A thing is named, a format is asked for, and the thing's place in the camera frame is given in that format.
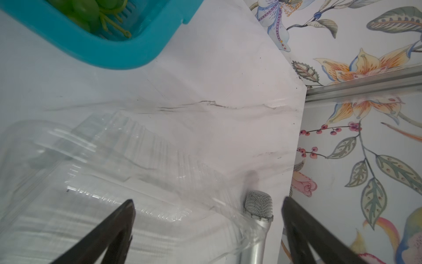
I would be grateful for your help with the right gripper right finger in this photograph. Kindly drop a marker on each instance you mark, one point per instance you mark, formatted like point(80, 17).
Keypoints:
point(304, 233)

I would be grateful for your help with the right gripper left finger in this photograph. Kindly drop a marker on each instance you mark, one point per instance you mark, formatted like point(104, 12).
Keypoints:
point(111, 239)

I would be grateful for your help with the clear clamshell container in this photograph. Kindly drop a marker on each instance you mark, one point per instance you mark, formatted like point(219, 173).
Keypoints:
point(59, 183)

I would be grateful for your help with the teal plastic mesh basket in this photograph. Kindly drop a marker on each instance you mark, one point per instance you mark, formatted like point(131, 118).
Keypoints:
point(152, 24)

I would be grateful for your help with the grey microphone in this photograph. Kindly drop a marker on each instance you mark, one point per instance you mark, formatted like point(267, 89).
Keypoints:
point(258, 207)

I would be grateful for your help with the green grape bunch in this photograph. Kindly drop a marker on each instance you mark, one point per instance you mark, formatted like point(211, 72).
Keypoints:
point(96, 17)

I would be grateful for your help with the right aluminium frame post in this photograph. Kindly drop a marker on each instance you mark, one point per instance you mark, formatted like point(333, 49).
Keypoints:
point(395, 83)

